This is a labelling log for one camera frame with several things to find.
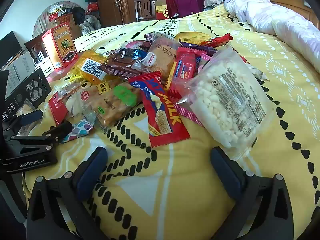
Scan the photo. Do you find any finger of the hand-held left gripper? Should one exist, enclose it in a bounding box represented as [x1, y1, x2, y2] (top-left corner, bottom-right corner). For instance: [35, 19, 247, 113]
[2, 109, 44, 132]
[10, 121, 73, 147]

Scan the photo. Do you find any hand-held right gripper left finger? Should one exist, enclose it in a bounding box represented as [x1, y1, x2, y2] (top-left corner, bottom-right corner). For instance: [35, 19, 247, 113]
[26, 146, 108, 240]

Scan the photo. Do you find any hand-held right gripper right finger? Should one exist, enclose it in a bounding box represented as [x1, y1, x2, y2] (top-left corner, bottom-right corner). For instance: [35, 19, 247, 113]
[210, 146, 294, 240]

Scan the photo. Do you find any clear fried dough twist packet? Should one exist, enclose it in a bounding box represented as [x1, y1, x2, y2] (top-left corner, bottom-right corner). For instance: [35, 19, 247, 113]
[75, 79, 145, 130]

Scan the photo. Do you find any yellow snack packet with barcode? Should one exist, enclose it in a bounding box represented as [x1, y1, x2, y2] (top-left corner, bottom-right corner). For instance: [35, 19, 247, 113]
[67, 49, 118, 85]

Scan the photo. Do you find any pink dotted snack packet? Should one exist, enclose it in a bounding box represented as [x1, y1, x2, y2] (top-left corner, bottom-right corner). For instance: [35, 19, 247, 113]
[175, 97, 205, 127]

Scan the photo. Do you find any colourful dotted snack packet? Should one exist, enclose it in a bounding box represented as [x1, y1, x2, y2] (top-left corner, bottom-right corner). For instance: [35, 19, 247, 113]
[60, 119, 95, 144]

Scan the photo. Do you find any red clear pastry packet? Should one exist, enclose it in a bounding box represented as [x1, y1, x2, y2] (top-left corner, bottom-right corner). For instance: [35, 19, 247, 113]
[48, 90, 75, 127]

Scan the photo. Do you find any black printed box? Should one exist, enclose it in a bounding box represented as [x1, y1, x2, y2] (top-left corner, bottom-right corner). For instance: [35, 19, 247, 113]
[5, 67, 53, 120]

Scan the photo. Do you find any white cardboard box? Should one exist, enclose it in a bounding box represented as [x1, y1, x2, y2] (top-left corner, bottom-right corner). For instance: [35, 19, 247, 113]
[0, 51, 35, 90]

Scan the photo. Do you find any yellow patterned bedsheet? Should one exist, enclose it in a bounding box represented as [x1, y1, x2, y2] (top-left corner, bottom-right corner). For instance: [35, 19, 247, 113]
[22, 10, 320, 240]

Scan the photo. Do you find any dark wooden chair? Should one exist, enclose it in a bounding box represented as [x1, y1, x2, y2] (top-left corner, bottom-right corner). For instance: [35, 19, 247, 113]
[24, 34, 48, 60]

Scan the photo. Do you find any black flat television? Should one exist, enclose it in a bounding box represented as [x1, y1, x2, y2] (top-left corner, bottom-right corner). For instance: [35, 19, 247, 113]
[0, 31, 23, 63]

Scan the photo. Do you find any clear bag of puffed rice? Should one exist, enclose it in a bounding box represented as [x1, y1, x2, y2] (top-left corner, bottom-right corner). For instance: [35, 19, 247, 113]
[175, 46, 274, 149]

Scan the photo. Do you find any orange red carton box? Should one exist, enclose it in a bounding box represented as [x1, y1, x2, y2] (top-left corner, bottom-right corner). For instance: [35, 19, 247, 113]
[41, 24, 80, 71]

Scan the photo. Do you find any red blue cereal bar packet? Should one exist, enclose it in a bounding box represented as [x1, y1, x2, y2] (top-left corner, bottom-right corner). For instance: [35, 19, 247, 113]
[128, 71, 191, 148]

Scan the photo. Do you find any round pink tabletop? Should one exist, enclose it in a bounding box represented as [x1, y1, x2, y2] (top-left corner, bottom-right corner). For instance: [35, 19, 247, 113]
[32, 1, 83, 39]

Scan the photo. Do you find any small brown cardboard box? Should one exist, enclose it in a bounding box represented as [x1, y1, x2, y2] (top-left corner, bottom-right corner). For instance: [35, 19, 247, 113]
[49, 12, 83, 39]

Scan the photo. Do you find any clear bag of newspapers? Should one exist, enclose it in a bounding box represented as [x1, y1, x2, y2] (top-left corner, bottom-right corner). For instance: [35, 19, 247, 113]
[79, 15, 102, 34]

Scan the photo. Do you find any white plastic bag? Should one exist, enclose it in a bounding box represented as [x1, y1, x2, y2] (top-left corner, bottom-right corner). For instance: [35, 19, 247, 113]
[49, 2, 67, 15]

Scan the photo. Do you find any small white sachet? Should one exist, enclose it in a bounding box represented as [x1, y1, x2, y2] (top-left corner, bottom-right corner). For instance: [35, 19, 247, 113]
[141, 52, 158, 68]

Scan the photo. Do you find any red snack packet blue print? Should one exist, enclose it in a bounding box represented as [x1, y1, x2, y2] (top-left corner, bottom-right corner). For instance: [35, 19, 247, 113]
[164, 47, 198, 98]

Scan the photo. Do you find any clear brown cake packet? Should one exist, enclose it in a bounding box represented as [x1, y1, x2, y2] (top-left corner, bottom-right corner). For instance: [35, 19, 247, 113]
[142, 31, 182, 80]

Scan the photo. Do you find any purple snack packet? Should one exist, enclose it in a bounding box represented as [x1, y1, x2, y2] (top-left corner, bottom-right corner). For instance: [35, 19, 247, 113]
[179, 39, 218, 55]

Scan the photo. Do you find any red orange snack packet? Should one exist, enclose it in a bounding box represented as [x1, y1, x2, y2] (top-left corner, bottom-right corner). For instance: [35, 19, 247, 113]
[197, 33, 233, 48]

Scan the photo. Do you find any brown wooden door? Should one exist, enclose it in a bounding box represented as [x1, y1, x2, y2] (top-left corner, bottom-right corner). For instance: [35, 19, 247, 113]
[90, 0, 124, 27]

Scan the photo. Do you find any plain yellow snack packet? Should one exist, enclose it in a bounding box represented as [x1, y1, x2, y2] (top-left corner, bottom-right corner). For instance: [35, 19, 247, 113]
[175, 31, 210, 45]

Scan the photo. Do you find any brown wooden chair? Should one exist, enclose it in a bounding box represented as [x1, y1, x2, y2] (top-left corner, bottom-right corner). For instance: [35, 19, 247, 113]
[132, 0, 160, 22]

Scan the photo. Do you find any red gold gift box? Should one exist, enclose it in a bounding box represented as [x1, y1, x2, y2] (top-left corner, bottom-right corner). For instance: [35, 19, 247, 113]
[154, 0, 170, 20]

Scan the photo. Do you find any pale pink quilt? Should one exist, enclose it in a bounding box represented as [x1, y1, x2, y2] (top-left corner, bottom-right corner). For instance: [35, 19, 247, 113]
[224, 0, 320, 73]

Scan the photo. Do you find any wooden headboard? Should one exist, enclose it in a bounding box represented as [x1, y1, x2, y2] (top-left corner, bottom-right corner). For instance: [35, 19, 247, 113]
[269, 0, 320, 29]

